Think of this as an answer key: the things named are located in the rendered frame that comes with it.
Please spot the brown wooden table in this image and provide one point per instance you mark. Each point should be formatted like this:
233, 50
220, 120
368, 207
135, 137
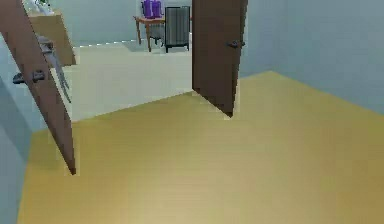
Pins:
150, 21

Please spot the brown room door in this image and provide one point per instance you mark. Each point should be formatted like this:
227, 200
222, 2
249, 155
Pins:
43, 100
215, 50

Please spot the tan wooden cabinet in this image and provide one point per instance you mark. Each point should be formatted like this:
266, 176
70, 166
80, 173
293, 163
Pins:
55, 33

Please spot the purple kettle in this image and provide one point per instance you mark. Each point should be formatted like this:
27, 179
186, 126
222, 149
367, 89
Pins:
151, 9

